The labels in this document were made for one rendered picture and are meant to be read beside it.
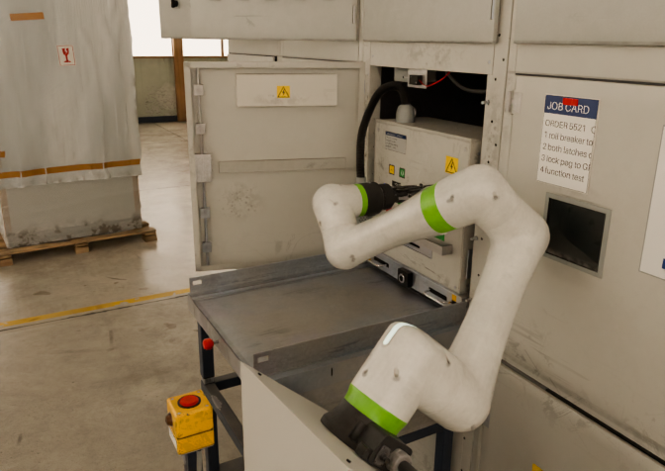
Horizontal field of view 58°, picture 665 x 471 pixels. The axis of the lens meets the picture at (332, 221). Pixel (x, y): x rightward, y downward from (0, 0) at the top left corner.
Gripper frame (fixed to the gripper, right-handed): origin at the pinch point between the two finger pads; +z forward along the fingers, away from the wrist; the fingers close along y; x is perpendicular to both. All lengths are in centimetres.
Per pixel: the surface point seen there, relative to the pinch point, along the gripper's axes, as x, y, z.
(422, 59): 37.0, -14.2, 4.2
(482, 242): -12.0, 18.0, 3.9
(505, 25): 46, 20, 4
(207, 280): -33, -42, -58
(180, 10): 56, -161, -27
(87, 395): -122, -141, -90
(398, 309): -38.2, -3.0, -8.9
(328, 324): -38, -4, -33
